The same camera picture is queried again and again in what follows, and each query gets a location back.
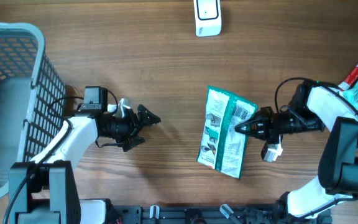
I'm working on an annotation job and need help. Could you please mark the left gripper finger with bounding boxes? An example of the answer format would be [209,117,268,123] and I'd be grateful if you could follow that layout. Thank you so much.
[137,105,161,126]
[122,136,145,152]

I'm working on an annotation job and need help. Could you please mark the green 3M glove packet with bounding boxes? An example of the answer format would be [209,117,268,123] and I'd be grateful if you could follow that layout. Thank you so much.
[196,86,259,179]

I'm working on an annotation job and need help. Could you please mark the red snack packet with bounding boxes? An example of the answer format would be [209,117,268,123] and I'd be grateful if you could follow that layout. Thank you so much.
[338,63,358,91]

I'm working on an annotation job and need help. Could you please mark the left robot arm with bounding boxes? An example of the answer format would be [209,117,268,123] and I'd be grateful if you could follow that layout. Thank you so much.
[3,86,161,223]

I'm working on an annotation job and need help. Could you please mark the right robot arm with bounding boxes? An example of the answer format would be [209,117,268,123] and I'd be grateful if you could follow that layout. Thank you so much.
[234,78,358,223]

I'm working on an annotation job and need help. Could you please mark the white barcode scanner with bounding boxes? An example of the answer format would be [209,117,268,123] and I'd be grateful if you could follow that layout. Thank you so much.
[193,0,222,37]

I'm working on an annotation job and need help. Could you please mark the grey plastic shopping basket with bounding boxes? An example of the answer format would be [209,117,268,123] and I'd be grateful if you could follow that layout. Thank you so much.
[0,22,67,198]

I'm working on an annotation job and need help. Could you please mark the black left camera cable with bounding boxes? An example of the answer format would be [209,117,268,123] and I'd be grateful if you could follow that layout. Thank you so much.
[3,88,119,224]

